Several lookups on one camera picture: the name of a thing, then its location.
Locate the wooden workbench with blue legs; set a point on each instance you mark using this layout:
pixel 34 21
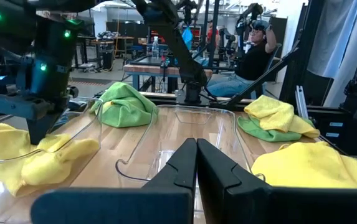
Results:
pixel 153 70

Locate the white curtain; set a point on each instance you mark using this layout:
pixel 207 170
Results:
pixel 337 37

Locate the green microfiber towel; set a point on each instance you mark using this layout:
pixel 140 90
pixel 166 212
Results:
pixel 128 105
pixel 259 132

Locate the silver aluminium extrusion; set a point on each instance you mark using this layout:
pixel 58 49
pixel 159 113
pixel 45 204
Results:
pixel 301 102

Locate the yellow microfiber towel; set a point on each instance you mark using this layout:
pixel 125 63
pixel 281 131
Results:
pixel 274 113
pixel 50 161
pixel 309 165

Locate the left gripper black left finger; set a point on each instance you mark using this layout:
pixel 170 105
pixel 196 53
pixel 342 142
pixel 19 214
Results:
pixel 165 199

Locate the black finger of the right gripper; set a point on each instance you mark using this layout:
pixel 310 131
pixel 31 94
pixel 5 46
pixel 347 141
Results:
pixel 41 124

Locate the clear water bottle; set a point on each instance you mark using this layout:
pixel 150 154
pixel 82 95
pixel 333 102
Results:
pixel 155 48

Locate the seated person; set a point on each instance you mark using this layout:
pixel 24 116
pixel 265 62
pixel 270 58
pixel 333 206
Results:
pixel 253 62

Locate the person in background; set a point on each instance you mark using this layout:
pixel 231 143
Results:
pixel 211 32

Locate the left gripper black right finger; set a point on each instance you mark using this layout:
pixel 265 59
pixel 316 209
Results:
pixel 243 202

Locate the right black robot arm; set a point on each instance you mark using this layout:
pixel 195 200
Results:
pixel 173 40

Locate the clear plastic basket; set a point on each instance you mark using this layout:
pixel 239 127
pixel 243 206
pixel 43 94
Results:
pixel 190 124
pixel 81 124

